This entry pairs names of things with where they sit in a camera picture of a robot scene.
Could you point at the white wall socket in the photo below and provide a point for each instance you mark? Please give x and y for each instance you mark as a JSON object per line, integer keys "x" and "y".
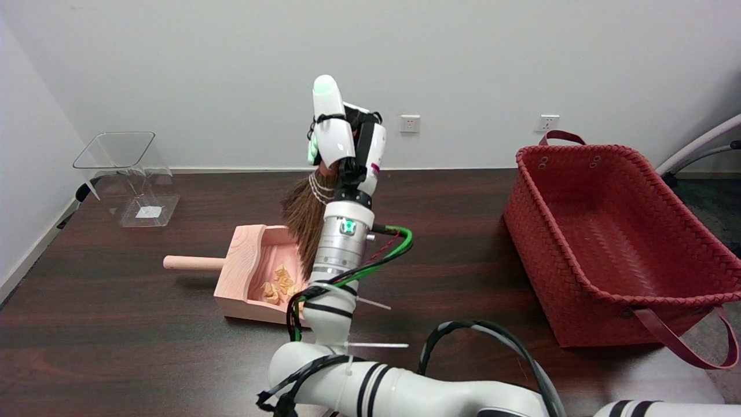
{"x": 410, "y": 123}
{"x": 547, "y": 123}

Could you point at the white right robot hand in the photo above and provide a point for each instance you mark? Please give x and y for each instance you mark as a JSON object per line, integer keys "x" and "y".
{"x": 333, "y": 139}

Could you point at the pink curved tube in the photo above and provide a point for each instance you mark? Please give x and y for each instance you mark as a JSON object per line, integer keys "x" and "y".
{"x": 703, "y": 139}

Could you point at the brown bristle hand broom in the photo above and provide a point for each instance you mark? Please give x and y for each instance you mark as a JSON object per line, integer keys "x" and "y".
{"x": 304, "y": 214}

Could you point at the wooden dustpan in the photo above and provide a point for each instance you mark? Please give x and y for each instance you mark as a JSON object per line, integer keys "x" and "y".
{"x": 243, "y": 255}

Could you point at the grey pad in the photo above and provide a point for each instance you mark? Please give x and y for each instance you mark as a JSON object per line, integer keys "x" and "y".
{"x": 689, "y": 388}

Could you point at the red woven basket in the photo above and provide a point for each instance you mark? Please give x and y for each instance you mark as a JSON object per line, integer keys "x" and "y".
{"x": 613, "y": 243}

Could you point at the clear plastic container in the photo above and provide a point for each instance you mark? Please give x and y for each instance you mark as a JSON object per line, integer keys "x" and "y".
{"x": 136, "y": 179}

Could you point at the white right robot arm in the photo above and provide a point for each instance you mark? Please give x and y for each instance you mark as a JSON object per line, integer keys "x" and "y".
{"x": 341, "y": 243}

